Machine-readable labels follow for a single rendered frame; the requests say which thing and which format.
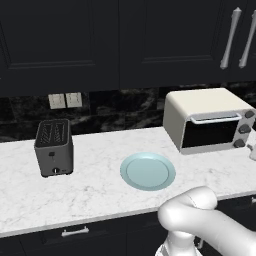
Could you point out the cream toaster oven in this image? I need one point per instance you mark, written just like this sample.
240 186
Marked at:
186 108

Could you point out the grey two-slot toaster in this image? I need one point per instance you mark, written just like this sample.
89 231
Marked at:
54 148

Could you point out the dark toaster oven knob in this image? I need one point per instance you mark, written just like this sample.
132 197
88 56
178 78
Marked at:
249 114
244 128
239 143

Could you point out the beige wall socket plate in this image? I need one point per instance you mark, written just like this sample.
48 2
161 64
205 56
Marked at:
57 101
73 99

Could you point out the small white object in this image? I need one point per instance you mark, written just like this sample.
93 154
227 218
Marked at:
252 151

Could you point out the black toaster oven door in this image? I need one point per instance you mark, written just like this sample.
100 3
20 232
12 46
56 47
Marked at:
209 133

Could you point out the black wall cupboard door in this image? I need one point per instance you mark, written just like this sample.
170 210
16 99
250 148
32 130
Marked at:
173 40
56 43
250 40

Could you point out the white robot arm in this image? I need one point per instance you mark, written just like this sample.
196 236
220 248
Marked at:
200 218

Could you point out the light blue plate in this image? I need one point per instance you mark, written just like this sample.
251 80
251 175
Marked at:
147 171

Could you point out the black drawer front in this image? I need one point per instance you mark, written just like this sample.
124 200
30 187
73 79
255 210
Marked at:
238 208
83 233

